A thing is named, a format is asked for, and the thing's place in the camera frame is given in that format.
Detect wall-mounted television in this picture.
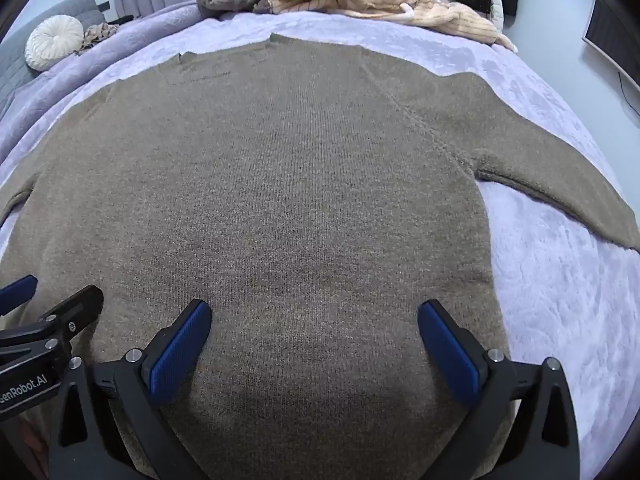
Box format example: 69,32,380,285
582,0,640,126

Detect round white pillow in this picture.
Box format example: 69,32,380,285
25,15,85,72

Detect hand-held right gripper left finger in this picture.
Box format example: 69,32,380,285
47,299,213,480

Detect lavender fleece blanket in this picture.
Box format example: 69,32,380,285
0,0,640,473

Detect brown knit sweater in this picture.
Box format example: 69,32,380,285
0,32,640,480

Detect grey quilted headboard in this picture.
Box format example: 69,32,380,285
0,0,101,116

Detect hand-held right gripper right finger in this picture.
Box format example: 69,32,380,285
417,300,583,480

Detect black cable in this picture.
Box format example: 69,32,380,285
617,71,640,113

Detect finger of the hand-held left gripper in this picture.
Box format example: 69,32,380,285
39,285,104,358
0,274,39,317

